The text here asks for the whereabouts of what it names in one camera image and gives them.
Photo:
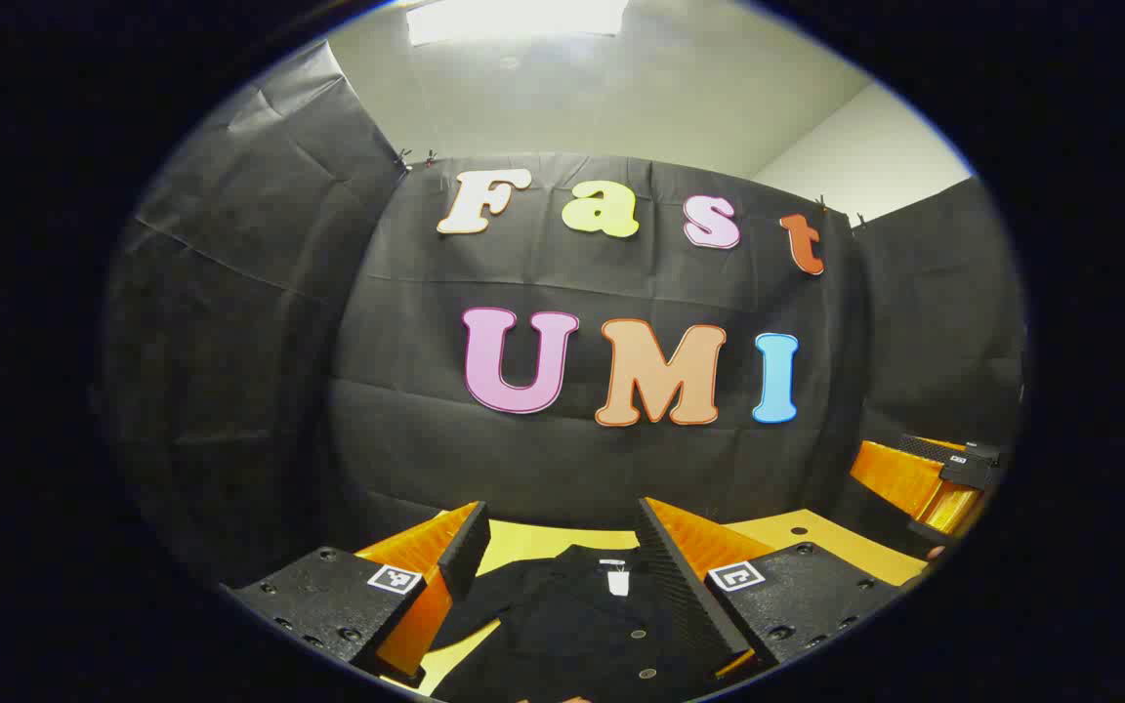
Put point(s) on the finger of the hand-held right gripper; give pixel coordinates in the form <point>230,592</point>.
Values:
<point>934,534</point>
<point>914,478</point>

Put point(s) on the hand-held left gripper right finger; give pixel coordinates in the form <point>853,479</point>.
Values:
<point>680,586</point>

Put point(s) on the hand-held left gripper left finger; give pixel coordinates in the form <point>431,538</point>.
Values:
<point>470,547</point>

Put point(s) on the black button-up shirt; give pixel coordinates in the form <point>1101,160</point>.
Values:
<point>572,635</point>

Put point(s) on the black backdrop cloth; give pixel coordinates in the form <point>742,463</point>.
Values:
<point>406,439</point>

